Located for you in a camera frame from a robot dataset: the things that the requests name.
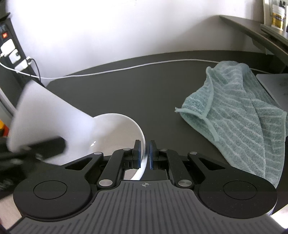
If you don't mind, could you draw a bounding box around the teal striped dish towel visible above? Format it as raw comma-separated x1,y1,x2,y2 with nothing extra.
176,61,287,186

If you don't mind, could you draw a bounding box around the middle white charger plug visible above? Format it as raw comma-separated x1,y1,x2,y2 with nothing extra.
9,49,21,64

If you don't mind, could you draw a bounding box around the grey laptop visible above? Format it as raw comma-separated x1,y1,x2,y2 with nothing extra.
256,74,288,112

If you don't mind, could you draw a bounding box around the black vertical power strip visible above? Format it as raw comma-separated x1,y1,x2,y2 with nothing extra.
1,16,42,88

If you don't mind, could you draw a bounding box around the white melamine sponge block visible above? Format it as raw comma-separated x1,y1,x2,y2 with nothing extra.
7,81,94,156

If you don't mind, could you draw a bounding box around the white charger plug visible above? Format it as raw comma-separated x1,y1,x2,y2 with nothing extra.
1,39,16,57
9,49,21,64
15,56,32,72

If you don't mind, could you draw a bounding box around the top white charger plug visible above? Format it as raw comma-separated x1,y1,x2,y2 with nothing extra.
1,39,16,57

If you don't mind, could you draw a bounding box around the dark raised side shelf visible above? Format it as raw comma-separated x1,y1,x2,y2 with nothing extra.
219,15,287,65

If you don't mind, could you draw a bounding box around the bottom white charger plug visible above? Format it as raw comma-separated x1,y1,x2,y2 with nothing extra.
15,56,32,72

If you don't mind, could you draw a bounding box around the white charging cable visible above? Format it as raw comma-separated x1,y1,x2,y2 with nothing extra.
0,58,271,80

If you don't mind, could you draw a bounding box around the black usb cable upper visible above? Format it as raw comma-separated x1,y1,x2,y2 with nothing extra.
30,57,42,82

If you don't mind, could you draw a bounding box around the white ceramic bowl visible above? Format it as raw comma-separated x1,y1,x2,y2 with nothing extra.
45,113,147,180

